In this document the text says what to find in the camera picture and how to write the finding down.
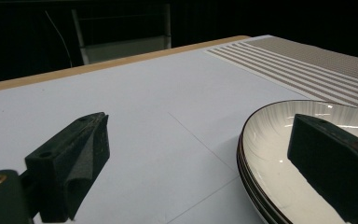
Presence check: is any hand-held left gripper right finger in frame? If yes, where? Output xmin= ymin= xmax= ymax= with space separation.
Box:
xmin=286 ymin=113 xmax=358 ymax=224

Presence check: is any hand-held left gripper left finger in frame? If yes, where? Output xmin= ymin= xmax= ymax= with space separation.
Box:
xmin=23 ymin=111 xmax=111 ymax=224

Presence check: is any white ribbed plate dark rim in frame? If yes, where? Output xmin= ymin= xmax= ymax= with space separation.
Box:
xmin=239 ymin=133 xmax=288 ymax=224
xmin=236 ymin=136 xmax=278 ymax=224
xmin=241 ymin=99 xmax=358 ymax=224

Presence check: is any beige striped placemat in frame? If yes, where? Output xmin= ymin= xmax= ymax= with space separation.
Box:
xmin=204 ymin=35 xmax=358 ymax=113

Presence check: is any white board sheet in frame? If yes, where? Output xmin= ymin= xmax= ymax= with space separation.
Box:
xmin=0 ymin=35 xmax=324 ymax=224

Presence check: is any thin grey cable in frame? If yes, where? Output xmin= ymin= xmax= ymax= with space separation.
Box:
xmin=45 ymin=10 xmax=74 ymax=68

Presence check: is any white metal desk frame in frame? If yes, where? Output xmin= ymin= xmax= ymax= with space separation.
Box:
xmin=71 ymin=3 xmax=172 ymax=65

